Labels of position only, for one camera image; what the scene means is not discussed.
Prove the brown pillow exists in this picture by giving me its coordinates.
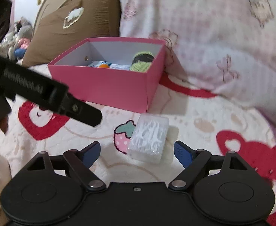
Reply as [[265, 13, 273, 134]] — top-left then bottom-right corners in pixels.
[[22, 0, 121, 67]]

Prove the pink floral pillow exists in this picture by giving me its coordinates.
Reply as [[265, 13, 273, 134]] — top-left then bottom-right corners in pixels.
[[119, 0, 276, 123]]

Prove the clear floss pick box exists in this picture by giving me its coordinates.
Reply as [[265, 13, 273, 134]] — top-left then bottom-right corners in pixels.
[[127, 114, 169, 164]]

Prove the white tissue pack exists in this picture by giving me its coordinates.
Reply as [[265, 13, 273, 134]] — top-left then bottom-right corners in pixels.
[[109, 64, 131, 70]]

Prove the green yarn ball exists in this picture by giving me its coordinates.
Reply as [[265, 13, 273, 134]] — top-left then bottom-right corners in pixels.
[[130, 51, 154, 73]]

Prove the blue wet wipes pack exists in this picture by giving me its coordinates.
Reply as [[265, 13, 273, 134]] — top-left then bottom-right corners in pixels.
[[88, 61, 111, 68]]

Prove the bear print blanket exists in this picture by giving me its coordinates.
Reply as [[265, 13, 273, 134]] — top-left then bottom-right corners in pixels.
[[0, 75, 276, 225]]

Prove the pink cardboard box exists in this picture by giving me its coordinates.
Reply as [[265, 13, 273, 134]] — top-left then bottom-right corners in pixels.
[[48, 37, 165, 113]]

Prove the grey plush doll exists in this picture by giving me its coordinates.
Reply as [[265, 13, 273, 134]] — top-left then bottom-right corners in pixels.
[[0, 17, 33, 61]]

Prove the orange makeup sponge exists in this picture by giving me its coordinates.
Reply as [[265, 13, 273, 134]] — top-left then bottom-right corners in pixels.
[[98, 64, 110, 68]]

